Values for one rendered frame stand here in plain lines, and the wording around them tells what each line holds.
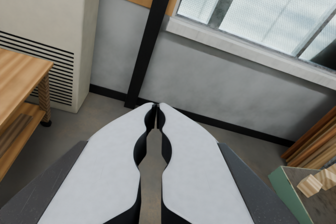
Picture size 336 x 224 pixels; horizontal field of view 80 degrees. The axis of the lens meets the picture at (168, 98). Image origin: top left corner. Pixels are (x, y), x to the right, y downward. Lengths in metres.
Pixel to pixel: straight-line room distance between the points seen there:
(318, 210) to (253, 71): 1.25
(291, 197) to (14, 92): 1.11
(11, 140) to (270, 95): 1.86
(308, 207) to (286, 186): 0.06
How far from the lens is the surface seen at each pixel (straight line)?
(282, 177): 0.68
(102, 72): 1.77
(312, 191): 0.66
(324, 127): 2.16
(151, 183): 1.48
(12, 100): 1.10
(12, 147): 1.37
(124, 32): 1.55
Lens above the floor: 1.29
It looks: 38 degrees down
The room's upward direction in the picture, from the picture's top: 24 degrees clockwise
